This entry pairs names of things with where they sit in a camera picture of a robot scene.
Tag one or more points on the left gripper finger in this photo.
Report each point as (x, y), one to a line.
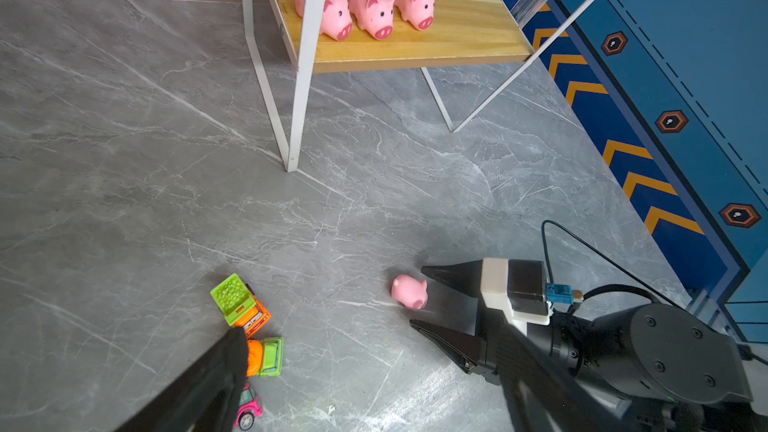
(205, 397)

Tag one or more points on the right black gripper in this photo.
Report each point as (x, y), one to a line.
(497, 343)

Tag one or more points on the green orange dump truck toy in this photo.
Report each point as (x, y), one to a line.
(239, 306)

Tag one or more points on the white frame wooden shelf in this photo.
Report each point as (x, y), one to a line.
(464, 32)

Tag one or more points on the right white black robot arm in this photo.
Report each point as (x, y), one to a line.
(653, 367)

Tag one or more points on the pink toy truck left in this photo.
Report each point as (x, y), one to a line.
(249, 409)

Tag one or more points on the orange green mixer truck toy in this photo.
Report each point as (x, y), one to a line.
(265, 357)

